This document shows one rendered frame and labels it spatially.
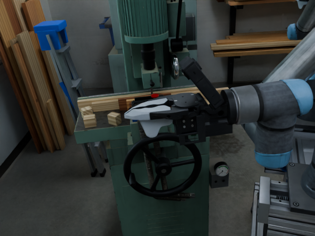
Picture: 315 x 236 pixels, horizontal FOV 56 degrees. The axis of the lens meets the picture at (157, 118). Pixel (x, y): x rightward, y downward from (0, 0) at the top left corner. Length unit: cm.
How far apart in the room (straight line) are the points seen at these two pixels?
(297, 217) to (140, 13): 87
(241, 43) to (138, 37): 222
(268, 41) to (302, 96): 274
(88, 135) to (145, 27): 47
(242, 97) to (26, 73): 215
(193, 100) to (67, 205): 180
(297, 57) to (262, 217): 56
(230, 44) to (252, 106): 270
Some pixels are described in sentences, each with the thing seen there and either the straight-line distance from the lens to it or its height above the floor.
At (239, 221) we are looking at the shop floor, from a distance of 203.
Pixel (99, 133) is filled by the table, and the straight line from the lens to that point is 123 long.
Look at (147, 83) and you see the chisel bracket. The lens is 125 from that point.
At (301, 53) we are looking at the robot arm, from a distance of 77.
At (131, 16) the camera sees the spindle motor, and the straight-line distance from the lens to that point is 116.
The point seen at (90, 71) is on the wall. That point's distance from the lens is 393.
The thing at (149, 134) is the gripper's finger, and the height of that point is 119.
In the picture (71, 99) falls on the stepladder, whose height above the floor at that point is 67.
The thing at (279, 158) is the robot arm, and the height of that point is 110.
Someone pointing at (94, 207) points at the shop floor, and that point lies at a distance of 219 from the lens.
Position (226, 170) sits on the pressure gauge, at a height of 66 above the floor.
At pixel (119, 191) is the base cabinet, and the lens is 141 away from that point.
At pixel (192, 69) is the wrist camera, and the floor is 131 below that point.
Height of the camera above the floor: 150
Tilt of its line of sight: 29 degrees down
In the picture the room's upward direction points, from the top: 5 degrees counter-clockwise
